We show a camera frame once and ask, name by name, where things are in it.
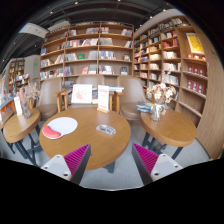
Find round wooden side table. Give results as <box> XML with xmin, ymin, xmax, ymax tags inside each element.
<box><xmin>139</xmin><ymin>108</ymin><xmax>198</xmax><ymax>161</ymax></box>
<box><xmin>2</xmin><ymin>107</ymin><xmax>43</xmax><ymax>166</ymax></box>

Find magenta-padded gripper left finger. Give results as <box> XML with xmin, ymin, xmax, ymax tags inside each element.
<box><xmin>40</xmin><ymin>143</ymin><xmax>92</xmax><ymax>185</ymax></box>

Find transparent computer mouse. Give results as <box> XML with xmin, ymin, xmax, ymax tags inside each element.
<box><xmin>95</xmin><ymin>124</ymin><xmax>117</xmax><ymax>136</ymax></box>

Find white sign on wooden base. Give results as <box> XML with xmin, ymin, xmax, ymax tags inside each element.
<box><xmin>96</xmin><ymin>84</ymin><xmax>111</xmax><ymax>114</ymax></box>

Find curved wooden bookshelf with books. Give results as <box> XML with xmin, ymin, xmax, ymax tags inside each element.
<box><xmin>132</xmin><ymin>14</ymin><xmax>224</xmax><ymax>159</ymax></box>

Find white framed red picture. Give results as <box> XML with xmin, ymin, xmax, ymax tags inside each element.
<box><xmin>70</xmin><ymin>83</ymin><xmax>93</xmax><ymax>105</ymax></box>

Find stack of colourful books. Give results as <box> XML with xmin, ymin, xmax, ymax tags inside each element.
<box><xmin>135</xmin><ymin>100</ymin><xmax>155</xmax><ymax>114</ymax></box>

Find small distant wooden bookshelf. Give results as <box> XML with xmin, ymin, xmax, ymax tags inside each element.
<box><xmin>7</xmin><ymin>58</ymin><xmax>31</xmax><ymax>93</ymax></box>

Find stack of teal books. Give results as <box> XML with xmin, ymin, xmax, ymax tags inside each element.
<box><xmin>108</xmin><ymin>85</ymin><xmax>125</xmax><ymax>93</ymax></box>

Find white mouse pad red rest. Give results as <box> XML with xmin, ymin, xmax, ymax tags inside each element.
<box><xmin>41</xmin><ymin>116</ymin><xmax>79</xmax><ymax>140</ymax></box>

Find glass vase dried beige flowers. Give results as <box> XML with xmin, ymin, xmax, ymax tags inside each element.
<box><xmin>145</xmin><ymin>82</ymin><xmax>178</xmax><ymax>122</ymax></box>

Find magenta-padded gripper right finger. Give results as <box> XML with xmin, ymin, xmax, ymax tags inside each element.
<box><xmin>131</xmin><ymin>142</ymin><xmax>184</xmax><ymax>186</ymax></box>

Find dark blue book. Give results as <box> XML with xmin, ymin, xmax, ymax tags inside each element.
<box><xmin>91</xmin><ymin>88</ymin><xmax>99</xmax><ymax>105</ymax></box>

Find wide wooden bookshelf with books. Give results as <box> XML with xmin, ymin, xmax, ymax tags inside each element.
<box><xmin>39</xmin><ymin>20</ymin><xmax>135</xmax><ymax>84</ymax></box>

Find small white table card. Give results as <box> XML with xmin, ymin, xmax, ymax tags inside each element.
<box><xmin>13</xmin><ymin>96</ymin><xmax>24</xmax><ymax>117</ymax></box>

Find white hanging ceiling panel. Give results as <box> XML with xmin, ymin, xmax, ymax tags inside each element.
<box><xmin>18</xmin><ymin>22</ymin><xmax>50</xmax><ymax>39</ymax></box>

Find glass vase dried pink flowers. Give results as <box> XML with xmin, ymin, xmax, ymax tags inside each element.
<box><xmin>17</xmin><ymin>81</ymin><xmax>42</xmax><ymax>120</ymax></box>

